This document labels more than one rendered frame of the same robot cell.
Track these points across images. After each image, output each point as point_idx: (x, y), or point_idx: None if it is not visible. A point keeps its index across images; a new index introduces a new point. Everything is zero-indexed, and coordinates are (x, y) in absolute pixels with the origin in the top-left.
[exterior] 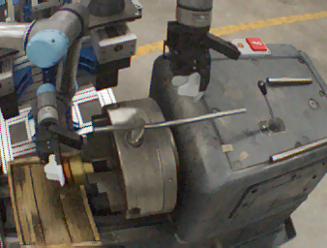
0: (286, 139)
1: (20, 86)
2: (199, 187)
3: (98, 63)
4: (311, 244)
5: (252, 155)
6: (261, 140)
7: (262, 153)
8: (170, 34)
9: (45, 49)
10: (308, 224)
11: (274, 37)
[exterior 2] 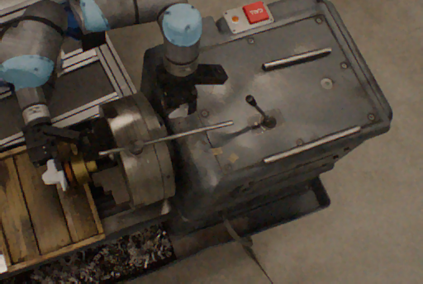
0: (283, 136)
1: None
2: (194, 186)
3: (81, 30)
4: (371, 199)
5: (243, 157)
6: (253, 139)
7: (254, 153)
8: (159, 79)
9: (28, 76)
10: (360, 166)
11: None
